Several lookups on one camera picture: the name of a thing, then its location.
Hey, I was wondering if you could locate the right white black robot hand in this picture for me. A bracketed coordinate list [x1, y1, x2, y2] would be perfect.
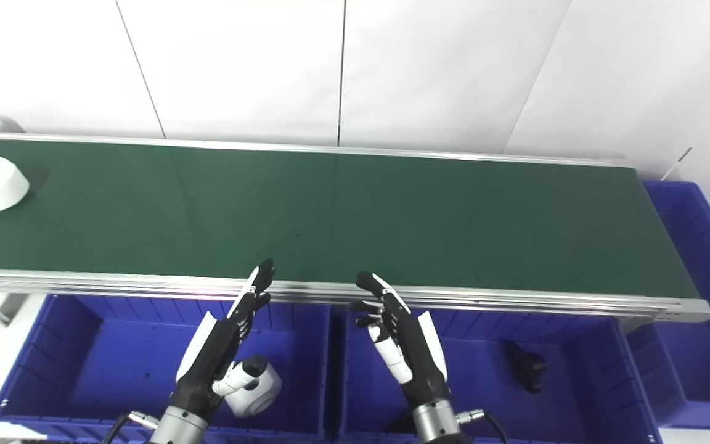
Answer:
[349, 271, 452, 411]

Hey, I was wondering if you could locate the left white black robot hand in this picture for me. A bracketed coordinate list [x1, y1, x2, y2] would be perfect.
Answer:
[170, 258, 276, 424]

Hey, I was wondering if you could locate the blue plastic bin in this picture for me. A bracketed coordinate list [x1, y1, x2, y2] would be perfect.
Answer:
[626, 179, 710, 432]
[0, 294, 335, 442]
[333, 305, 662, 444]

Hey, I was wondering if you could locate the black plastic part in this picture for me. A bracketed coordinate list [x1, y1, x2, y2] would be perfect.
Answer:
[502, 339, 547, 395]

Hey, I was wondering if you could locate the green conveyor belt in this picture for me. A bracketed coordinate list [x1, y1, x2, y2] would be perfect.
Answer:
[0, 131, 710, 324]

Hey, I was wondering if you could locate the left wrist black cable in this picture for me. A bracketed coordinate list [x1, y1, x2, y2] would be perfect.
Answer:
[102, 411, 160, 444]

